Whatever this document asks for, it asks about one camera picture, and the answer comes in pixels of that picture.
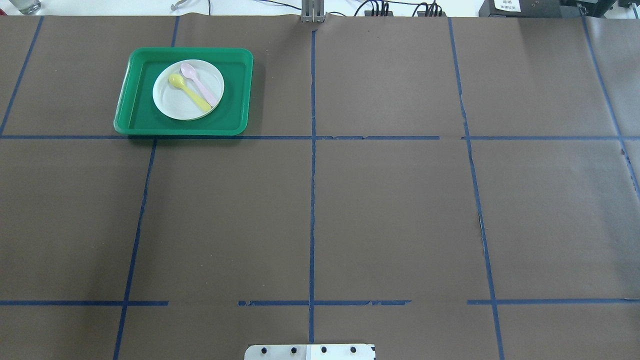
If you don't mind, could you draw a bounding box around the aluminium frame post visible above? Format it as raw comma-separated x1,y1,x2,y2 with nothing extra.
301,0,327,23

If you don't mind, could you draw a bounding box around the white round plate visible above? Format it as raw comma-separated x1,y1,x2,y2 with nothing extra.
151,59,226,121

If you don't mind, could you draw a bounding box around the clear water bottle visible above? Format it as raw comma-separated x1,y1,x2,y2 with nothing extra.
9,0,42,15

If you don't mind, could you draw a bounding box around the yellow plastic spoon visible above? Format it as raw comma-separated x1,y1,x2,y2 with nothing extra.
167,73,211,112

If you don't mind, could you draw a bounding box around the green plastic tray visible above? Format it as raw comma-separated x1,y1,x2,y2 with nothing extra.
113,47,254,136

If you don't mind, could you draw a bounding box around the black computer box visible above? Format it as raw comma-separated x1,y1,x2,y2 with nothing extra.
478,0,562,19

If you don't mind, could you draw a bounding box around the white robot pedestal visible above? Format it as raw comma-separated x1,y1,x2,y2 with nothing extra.
244,343,377,360

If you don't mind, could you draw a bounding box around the pink plastic spoon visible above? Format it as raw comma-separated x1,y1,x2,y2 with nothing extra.
180,62,218,109

